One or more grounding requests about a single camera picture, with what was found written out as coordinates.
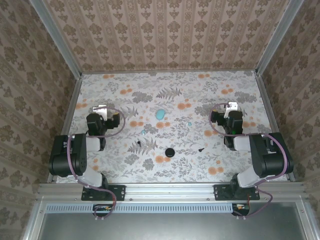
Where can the floral patterned table cover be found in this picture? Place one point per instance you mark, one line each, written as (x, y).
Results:
(175, 170)

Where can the thin aluminium table edge rail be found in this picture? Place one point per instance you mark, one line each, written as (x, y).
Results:
(175, 71)

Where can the aluminium side rail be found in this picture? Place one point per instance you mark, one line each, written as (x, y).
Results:
(268, 117)
(68, 117)

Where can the long aluminium mounting rail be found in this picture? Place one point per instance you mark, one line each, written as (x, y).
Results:
(170, 192)

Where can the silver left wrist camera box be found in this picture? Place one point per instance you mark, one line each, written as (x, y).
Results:
(100, 110)

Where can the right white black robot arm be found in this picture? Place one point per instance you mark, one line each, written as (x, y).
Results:
(270, 160)

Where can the grey metal sheet panel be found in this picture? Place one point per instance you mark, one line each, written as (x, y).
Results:
(162, 227)

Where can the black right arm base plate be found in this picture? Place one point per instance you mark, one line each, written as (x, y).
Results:
(221, 192)

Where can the light blue earbud charging case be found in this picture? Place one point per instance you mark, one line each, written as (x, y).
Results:
(160, 114)

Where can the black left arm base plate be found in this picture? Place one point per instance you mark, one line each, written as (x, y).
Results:
(118, 192)

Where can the aluminium frame post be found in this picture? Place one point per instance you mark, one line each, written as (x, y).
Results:
(57, 40)
(277, 35)

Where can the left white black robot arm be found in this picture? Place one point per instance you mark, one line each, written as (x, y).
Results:
(75, 155)

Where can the black round earbud charging case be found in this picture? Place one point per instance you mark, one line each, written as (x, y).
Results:
(170, 152)

